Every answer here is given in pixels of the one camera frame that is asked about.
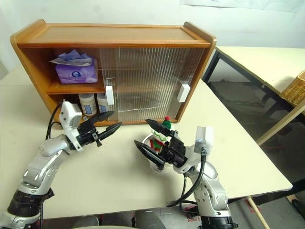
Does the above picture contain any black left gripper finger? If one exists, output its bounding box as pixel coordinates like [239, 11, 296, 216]
[96, 122, 122, 142]
[83, 110, 115, 130]

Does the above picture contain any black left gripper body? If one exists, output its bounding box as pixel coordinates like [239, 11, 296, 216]
[76, 123, 103, 147]

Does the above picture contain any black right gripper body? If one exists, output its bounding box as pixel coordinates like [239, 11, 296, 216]
[160, 137, 187, 167]

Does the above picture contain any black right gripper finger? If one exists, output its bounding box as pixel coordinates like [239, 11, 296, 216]
[133, 140, 165, 171]
[145, 119, 178, 142]

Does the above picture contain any white snowman christmas mug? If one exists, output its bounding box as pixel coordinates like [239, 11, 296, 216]
[142, 115, 180, 173]

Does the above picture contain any white door handle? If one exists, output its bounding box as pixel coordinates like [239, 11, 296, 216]
[177, 83, 190, 103]
[105, 85, 115, 105]

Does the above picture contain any ribbed glass sliding door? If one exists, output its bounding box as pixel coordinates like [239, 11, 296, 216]
[98, 47, 119, 125]
[115, 46, 208, 124]

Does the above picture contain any wooden tabletop cabinet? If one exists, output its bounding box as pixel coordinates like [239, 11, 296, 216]
[10, 19, 217, 126]

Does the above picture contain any white plastic bottle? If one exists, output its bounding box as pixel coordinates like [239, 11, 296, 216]
[96, 93, 109, 114]
[79, 93, 98, 117]

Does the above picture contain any purple tissue box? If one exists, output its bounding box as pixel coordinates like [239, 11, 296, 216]
[49, 49, 99, 84]

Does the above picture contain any wooden stick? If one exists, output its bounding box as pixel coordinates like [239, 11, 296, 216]
[246, 196, 269, 229]

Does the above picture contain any woven wicker basket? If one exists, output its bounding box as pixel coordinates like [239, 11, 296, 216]
[281, 70, 305, 105]

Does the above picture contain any black rounded object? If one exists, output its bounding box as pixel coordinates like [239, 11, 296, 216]
[292, 199, 305, 213]

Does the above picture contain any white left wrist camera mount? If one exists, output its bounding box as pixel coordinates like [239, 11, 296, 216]
[59, 101, 84, 152]

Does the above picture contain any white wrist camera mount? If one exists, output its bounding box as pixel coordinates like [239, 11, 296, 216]
[173, 125, 214, 174]
[59, 101, 84, 152]

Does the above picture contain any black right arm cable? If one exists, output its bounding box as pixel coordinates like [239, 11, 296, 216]
[166, 147, 207, 207]

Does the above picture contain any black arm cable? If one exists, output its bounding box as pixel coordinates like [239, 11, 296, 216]
[45, 100, 64, 140]
[166, 147, 207, 207]

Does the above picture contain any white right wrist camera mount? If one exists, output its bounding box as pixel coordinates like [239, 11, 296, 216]
[173, 125, 214, 174]

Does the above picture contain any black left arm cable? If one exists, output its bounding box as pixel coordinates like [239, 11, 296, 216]
[45, 100, 64, 140]

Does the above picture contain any cream table with black frame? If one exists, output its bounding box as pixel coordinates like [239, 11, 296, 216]
[201, 45, 305, 191]

